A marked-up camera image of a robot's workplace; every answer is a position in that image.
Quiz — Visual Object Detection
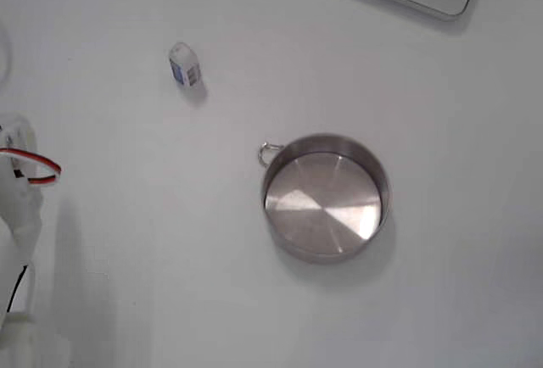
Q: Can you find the small white and blue box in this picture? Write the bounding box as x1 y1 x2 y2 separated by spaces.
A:
168 41 201 89

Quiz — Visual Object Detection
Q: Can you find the round metal bowl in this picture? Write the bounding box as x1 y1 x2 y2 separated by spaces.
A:
260 132 394 265

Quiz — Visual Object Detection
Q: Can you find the small metal carabiner clip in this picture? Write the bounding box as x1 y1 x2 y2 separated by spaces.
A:
256 141 283 170

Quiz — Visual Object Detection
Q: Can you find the red white black servo wire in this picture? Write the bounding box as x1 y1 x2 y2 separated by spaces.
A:
0 146 64 187

